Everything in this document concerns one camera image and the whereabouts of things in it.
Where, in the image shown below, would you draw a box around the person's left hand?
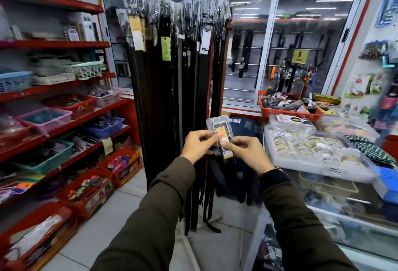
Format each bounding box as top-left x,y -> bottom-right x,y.
180,130 -> 223,165

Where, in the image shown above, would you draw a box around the person's right hand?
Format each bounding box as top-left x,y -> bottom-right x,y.
219,135 -> 276,175

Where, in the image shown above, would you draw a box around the black belt with buckle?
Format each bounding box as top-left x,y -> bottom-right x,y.
204,115 -> 234,234

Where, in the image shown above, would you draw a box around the person's left forearm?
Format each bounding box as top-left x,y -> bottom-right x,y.
90,156 -> 196,271

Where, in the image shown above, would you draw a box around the person's right forearm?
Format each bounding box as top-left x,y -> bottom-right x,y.
259,169 -> 359,271

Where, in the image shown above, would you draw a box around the rack of hanging belts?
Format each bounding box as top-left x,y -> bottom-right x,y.
116,0 -> 233,236

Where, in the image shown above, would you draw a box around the red basket of assorted goods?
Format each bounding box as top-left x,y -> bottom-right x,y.
258,90 -> 326,124

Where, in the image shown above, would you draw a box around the clear tray of gold bangles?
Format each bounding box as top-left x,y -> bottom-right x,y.
264,123 -> 377,183

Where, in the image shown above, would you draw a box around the red crate with hair clips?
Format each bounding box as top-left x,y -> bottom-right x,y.
99,147 -> 144,188

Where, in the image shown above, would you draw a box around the yellow shelf price tag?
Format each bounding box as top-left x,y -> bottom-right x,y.
101,137 -> 114,156

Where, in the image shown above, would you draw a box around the dark blue plastic basket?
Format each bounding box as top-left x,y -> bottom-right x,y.
83,115 -> 125,139

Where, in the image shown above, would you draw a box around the yellow oval tray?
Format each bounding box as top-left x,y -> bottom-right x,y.
312,93 -> 342,105

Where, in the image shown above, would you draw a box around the pale pink plastic basket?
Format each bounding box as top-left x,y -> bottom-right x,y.
88,87 -> 123,108

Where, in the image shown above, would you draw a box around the yellow sign card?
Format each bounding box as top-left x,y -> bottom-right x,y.
291,49 -> 310,65

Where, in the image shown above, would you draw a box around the clear plastic lidded container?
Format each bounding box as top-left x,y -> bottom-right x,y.
317,115 -> 380,139

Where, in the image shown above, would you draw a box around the glass display counter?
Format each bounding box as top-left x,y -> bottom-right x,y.
243,168 -> 398,271

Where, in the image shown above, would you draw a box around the red crate with colourful accessories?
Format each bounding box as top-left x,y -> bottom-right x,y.
57,167 -> 114,220

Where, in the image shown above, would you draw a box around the green striped folded cloth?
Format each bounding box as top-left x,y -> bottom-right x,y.
345,134 -> 397,168

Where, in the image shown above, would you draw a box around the small red plastic basket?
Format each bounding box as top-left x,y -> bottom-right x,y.
43,93 -> 96,119

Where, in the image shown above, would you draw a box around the white lattice plastic basket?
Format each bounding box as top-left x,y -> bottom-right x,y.
60,61 -> 105,81

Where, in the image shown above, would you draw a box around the blue box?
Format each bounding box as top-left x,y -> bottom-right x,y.
371,166 -> 398,205

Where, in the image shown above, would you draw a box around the purple pink plastic basket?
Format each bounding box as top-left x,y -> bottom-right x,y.
17,107 -> 73,135

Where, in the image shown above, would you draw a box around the teal plastic basket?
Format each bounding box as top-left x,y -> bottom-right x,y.
12,141 -> 74,175

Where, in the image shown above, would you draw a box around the flat white plastic tray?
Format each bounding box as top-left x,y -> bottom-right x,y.
31,72 -> 76,86

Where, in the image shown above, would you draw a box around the red metal shelf unit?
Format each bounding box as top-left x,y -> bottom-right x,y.
0,0 -> 131,218

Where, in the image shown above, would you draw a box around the red crate with wrapped packets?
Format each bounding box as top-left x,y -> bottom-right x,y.
0,202 -> 79,271

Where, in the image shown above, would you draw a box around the light blue plastic basket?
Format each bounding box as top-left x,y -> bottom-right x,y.
0,71 -> 33,94

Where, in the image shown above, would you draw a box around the row of hanging keychains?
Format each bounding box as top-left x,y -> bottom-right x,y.
269,65 -> 317,84

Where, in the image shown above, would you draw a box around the hanging packets on wall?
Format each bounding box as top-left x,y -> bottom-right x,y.
343,0 -> 398,131

